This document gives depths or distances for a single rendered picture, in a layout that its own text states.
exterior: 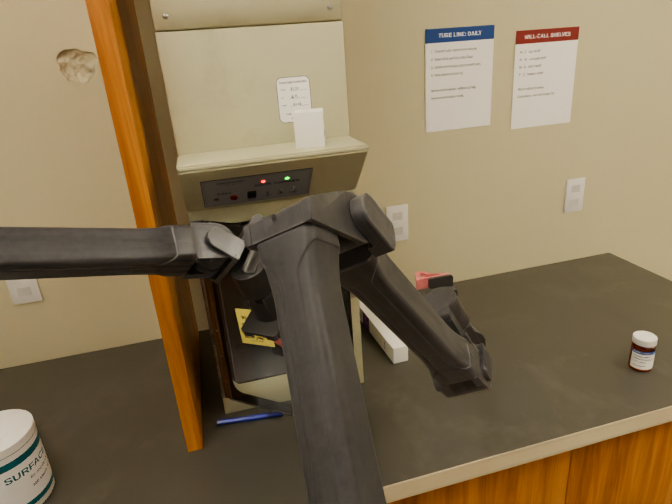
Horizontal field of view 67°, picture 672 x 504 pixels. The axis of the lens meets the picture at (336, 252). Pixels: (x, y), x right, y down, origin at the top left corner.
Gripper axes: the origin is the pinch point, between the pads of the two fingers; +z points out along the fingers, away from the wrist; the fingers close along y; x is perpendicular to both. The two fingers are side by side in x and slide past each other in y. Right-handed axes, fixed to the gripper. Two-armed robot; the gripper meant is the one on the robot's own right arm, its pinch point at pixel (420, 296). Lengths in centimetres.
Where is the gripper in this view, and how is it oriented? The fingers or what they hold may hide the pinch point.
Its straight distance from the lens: 101.1
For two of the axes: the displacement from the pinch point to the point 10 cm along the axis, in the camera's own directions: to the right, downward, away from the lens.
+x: -9.6, 1.6, -2.2
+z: -2.7, -3.4, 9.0
